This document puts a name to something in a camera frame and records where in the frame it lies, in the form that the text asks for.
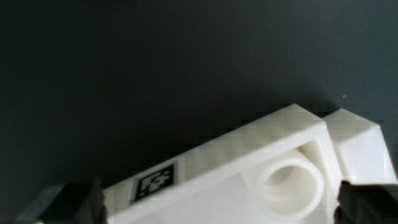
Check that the white front fence bar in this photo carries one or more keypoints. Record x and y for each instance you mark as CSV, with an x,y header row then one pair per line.
x,y
362,149

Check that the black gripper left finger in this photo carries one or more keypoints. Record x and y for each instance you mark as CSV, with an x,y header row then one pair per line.
x,y
68,204

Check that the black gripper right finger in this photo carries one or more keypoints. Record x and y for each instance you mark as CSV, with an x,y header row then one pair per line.
x,y
369,204

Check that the white square tabletop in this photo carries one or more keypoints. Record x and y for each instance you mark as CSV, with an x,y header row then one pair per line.
x,y
257,177

